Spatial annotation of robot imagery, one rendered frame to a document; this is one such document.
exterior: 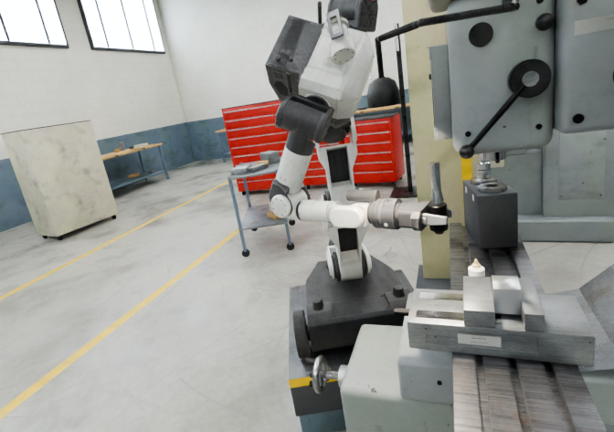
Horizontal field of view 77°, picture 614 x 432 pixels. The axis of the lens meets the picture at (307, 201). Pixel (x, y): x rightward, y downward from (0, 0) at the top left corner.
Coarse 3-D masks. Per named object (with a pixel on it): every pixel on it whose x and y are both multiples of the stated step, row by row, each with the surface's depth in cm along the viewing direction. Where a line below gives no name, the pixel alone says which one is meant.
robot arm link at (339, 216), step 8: (328, 208) 116; (336, 208) 113; (344, 208) 111; (352, 208) 110; (360, 208) 111; (328, 216) 117; (336, 216) 114; (344, 216) 112; (352, 216) 111; (360, 216) 109; (336, 224) 115; (344, 224) 113; (352, 224) 111; (360, 224) 110
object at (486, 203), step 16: (464, 192) 143; (480, 192) 128; (496, 192) 124; (512, 192) 123; (464, 208) 147; (480, 208) 125; (496, 208) 124; (512, 208) 124; (480, 224) 127; (496, 224) 126; (512, 224) 125; (480, 240) 128; (496, 240) 128; (512, 240) 127
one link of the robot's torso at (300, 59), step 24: (288, 24) 123; (312, 24) 122; (288, 48) 120; (312, 48) 119; (360, 48) 119; (288, 72) 118; (312, 72) 117; (336, 72) 116; (360, 72) 119; (312, 96) 117; (336, 96) 116; (360, 96) 129; (336, 120) 131
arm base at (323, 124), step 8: (288, 96) 116; (296, 96) 118; (280, 104) 114; (304, 104) 118; (312, 104) 117; (320, 104) 118; (280, 112) 113; (328, 112) 114; (280, 120) 114; (320, 120) 112; (328, 120) 113; (280, 128) 118; (320, 128) 112; (328, 128) 122; (320, 136) 113
